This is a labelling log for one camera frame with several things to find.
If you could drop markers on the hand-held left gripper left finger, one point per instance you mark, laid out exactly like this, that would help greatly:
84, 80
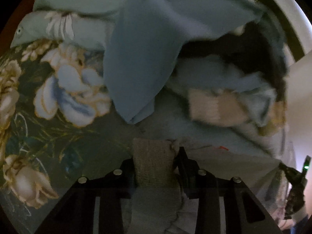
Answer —
121, 179

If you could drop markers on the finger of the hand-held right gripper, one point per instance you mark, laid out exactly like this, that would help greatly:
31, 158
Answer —
286, 170

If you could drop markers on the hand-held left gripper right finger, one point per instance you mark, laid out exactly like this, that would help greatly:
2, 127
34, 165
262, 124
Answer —
192, 181

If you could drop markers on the blue garment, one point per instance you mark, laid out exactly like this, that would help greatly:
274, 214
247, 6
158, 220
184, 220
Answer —
146, 53

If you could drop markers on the grey cloth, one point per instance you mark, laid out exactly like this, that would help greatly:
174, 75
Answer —
231, 167

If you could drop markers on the beige cloth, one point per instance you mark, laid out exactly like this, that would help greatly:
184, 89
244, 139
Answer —
214, 109

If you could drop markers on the dark floral blanket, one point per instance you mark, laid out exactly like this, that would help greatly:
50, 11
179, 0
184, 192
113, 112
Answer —
43, 107

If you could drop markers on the black garment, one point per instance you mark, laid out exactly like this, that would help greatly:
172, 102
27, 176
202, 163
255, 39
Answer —
258, 46

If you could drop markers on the white curved frame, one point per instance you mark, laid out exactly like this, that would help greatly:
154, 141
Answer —
286, 7

